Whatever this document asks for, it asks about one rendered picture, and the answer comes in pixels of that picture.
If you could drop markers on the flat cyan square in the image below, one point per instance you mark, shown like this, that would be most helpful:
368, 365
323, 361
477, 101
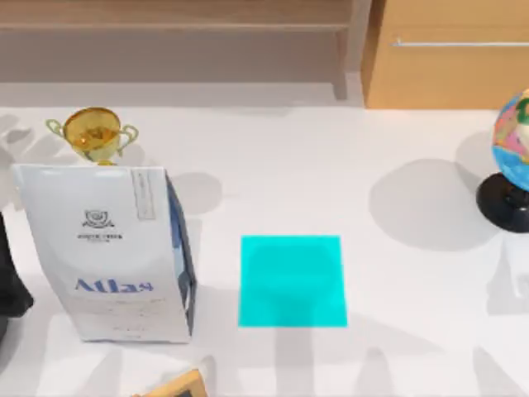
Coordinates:
292, 282

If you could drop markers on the white book with blue lettering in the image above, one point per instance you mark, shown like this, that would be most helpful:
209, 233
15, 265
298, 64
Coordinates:
103, 256

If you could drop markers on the wooden open shelf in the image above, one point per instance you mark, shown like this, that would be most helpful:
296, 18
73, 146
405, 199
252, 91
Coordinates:
177, 37

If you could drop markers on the gold trophy cup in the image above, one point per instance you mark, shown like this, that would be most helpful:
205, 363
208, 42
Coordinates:
91, 135

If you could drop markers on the wooden cupboard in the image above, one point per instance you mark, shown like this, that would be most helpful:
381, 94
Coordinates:
450, 70

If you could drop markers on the colourful globe on black base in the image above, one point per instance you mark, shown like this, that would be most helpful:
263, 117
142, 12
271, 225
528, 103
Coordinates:
512, 136

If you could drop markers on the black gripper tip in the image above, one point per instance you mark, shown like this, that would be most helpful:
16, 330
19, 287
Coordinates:
11, 289

